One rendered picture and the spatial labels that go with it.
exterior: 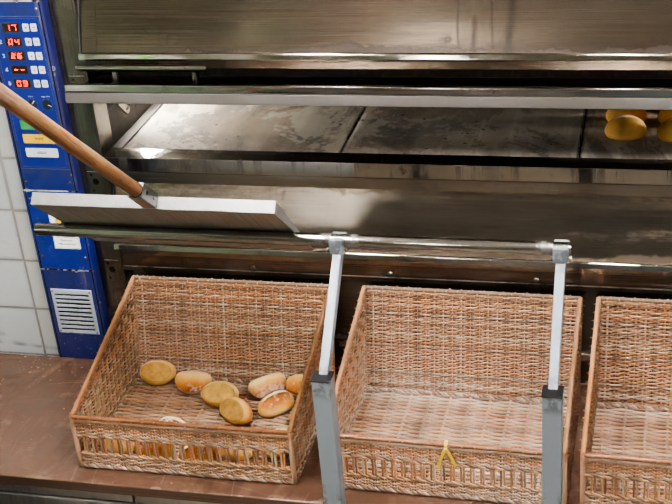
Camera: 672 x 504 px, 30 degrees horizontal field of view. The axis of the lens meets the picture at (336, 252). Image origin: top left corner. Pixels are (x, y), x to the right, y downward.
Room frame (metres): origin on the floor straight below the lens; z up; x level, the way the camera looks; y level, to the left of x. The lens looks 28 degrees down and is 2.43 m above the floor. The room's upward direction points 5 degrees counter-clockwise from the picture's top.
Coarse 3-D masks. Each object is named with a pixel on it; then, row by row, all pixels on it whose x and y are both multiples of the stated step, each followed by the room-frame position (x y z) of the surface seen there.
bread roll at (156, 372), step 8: (152, 360) 2.81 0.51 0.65; (160, 360) 2.80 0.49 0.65; (144, 368) 2.79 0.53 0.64; (152, 368) 2.79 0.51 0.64; (160, 368) 2.78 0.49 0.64; (168, 368) 2.78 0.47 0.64; (144, 376) 2.78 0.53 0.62; (152, 376) 2.77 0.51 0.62; (160, 376) 2.77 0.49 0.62; (168, 376) 2.77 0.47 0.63; (152, 384) 2.77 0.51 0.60; (160, 384) 2.77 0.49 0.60
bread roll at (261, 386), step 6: (258, 378) 2.68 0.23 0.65; (264, 378) 2.68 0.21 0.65; (270, 378) 2.68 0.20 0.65; (276, 378) 2.68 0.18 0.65; (282, 378) 2.69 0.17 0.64; (252, 384) 2.67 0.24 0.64; (258, 384) 2.66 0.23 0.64; (264, 384) 2.66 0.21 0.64; (270, 384) 2.66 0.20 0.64; (276, 384) 2.67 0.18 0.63; (282, 384) 2.68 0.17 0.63; (252, 390) 2.66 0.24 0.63; (258, 390) 2.66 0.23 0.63; (264, 390) 2.66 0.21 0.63; (270, 390) 2.66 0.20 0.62; (258, 396) 2.66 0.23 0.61
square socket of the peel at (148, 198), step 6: (144, 186) 2.36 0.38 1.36; (144, 192) 2.35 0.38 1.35; (150, 192) 2.38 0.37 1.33; (156, 192) 2.41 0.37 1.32; (132, 198) 2.35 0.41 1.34; (138, 198) 2.34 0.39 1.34; (144, 198) 2.35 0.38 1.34; (150, 198) 2.38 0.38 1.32; (156, 198) 2.41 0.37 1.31; (138, 204) 2.39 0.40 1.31; (144, 204) 2.38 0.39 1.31; (150, 204) 2.38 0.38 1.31; (156, 204) 2.40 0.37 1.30
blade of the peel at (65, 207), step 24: (72, 216) 2.54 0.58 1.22; (96, 216) 2.51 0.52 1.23; (120, 216) 2.49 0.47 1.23; (144, 216) 2.47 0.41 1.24; (168, 216) 2.45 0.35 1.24; (192, 216) 2.43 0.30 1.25; (216, 216) 2.40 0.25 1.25; (240, 216) 2.38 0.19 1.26; (264, 216) 2.36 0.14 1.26; (96, 240) 2.74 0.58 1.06; (120, 240) 2.71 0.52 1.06; (144, 240) 2.68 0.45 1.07
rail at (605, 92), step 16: (496, 96) 2.54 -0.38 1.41; (512, 96) 2.53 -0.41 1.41; (528, 96) 2.52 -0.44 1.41; (544, 96) 2.51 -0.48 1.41; (560, 96) 2.50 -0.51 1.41; (576, 96) 2.50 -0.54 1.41; (592, 96) 2.49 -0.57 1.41; (608, 96) 2.48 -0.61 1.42; (624, 96) 2.47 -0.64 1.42; (640, 96) 2.46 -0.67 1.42; (656, 96) 2.45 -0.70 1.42
